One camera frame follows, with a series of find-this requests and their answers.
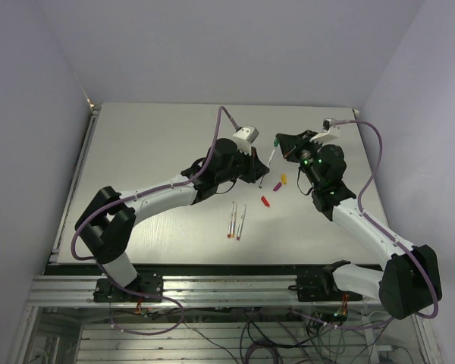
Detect aluminium rail frame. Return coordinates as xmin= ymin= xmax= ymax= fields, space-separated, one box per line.
xmin=25 ymin=274 xmax=425 ymax=308

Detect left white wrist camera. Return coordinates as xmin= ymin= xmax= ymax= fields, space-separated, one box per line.
xmin=233 ymin=126 xmax=259 ymax=156

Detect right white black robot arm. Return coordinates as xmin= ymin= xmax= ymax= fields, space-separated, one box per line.
xmin=276 ymin=130 xmax=442 ymax=319

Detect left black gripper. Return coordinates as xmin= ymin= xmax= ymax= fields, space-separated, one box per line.
xmin=217 ymin=144 xmax=269 ymax=185

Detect dark green end white pen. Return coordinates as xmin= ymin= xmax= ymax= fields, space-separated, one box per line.
xmin=259 ymin=146 xmax=277 ymax=189

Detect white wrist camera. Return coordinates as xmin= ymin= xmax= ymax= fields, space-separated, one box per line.
xmin=233 ymin=126 xmax=259 ymax=156
xmin=310 ymin=118 xmax=340 ymax=144

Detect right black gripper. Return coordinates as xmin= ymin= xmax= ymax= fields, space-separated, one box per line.
xmin=278 ymin=130 xmax=323 ymax=189

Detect red pen cap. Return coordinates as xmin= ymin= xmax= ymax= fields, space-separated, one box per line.
xmin=261 ymin=196 xmax=270 ymax=207

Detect yellow end white pen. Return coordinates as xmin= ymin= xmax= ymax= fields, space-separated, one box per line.
xmin=229 ymin=201 xmax=237 ymax=238

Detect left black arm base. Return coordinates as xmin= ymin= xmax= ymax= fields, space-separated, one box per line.
xmin=93 ymin=274 xmax=164 ymax=303

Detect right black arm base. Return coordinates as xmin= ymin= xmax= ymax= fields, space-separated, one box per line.
xmin=288 ymin=260 xmax=362 ymax=302

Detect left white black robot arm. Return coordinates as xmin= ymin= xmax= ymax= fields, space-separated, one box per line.
xmin=73 ymin=138 xmax=269 ymax=301

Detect red end white pen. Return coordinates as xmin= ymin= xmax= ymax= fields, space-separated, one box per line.
xmin=227 ymin=201 xmax=237 ymax=238

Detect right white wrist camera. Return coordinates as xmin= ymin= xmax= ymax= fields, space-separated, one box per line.
xmin=310 ymin=118 xmax=340 ymax=144

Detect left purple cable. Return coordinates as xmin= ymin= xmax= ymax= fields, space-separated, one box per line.
xmin=71 ymin=105 xmax=243 ymax=335

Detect purple end white pen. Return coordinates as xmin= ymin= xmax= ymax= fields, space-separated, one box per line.
xmin=236 ymin=205 xmax=247 ymax=240

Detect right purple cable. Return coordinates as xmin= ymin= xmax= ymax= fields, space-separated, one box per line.
xmin=335 ymin=119 xmax=441 ymax=330

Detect purple cable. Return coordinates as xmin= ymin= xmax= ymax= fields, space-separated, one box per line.
xmin=335 ymin=119 xmax=441 ymax=330
xmin=71 ymin=105 xmax=243 ymax=335

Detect loose cables under table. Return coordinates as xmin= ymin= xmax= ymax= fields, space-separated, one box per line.
xmin=109 ymin=303 xmax=403 ymax=364

